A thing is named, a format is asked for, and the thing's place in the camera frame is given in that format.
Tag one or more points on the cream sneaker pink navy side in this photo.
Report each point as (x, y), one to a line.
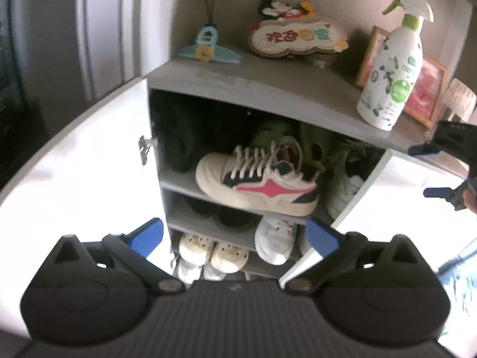
(212, 171)

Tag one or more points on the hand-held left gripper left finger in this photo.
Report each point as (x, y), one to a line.
(147, 236)

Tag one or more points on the white translucent container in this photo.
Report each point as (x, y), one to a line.
(462, 99)

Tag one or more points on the white spray bottle green trigger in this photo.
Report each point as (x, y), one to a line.
(391, 93)

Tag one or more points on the white sneaker black marks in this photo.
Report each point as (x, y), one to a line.
(344, 190)

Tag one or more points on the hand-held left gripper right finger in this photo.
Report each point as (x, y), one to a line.
(320, 236)

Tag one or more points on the wooden picture frame pink picture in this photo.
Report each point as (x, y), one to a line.
(425, 89)

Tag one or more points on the cartoon mouse welcome sign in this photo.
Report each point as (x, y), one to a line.
(298, 43)

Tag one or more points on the light green shoe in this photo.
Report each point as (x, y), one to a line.
(275, 130)
(316, 140)

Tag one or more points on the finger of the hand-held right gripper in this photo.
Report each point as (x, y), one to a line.
(423, 150)
(438, 192)

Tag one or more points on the black shoe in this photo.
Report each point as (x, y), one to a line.
(199, 209)
(234, 219)

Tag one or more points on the grey shoe cabinet white doors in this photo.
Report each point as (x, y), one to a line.
(283, 93)

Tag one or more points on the white leather sneaker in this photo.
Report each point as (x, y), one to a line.
(274, 238)

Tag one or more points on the cream clog with charms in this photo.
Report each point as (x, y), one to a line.
(195, 245)
(229, 256)

